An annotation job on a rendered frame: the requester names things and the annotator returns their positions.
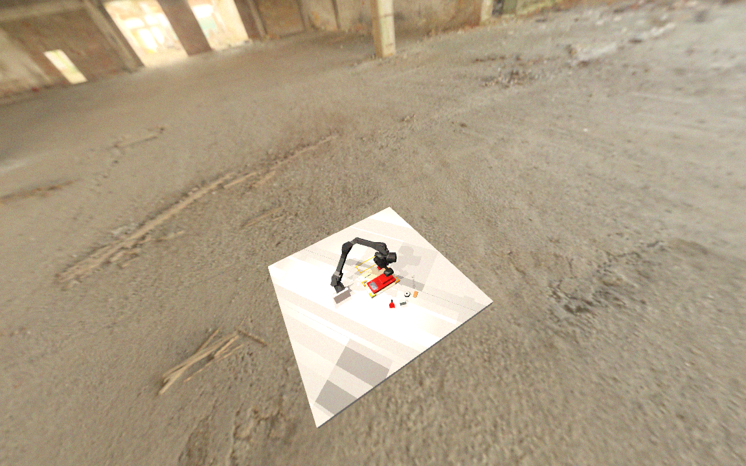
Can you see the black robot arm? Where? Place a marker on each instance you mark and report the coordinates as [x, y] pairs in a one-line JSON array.
[[383, 254]]

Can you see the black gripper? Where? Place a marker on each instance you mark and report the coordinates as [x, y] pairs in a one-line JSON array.
[[388, 271]]

